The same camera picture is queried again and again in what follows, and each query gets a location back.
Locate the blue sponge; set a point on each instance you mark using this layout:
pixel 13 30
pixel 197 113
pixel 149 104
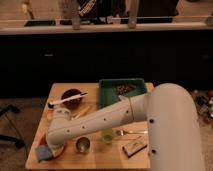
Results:
pixel 43 152

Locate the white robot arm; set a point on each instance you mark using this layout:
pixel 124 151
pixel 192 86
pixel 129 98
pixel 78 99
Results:
pixel 171 116

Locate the red bowl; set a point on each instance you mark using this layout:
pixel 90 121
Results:
pixel 56 152

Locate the green plastic tray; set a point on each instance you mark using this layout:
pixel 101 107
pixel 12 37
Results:
pixel 107 90

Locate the grey folded cloth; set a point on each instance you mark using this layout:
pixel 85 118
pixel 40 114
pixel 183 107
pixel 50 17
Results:
pixel 122 97

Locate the metal fork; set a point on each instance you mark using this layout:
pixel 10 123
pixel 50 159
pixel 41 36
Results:
pixel 124 132

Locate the green plastic cup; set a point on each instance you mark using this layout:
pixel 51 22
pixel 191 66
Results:
pixel 107 135

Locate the small steel cup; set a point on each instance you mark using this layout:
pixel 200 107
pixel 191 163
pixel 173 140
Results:
pixel 82 145

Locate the orange fruit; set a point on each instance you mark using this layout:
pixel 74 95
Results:
pixel 49 115

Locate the black chair base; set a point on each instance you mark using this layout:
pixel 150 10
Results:
pixel 17 141

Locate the white cup with wooden handle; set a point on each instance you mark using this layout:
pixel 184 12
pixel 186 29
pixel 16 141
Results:
pixel 81 112

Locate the white handled dish brush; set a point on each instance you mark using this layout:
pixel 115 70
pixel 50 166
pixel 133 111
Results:
pixel 75 99

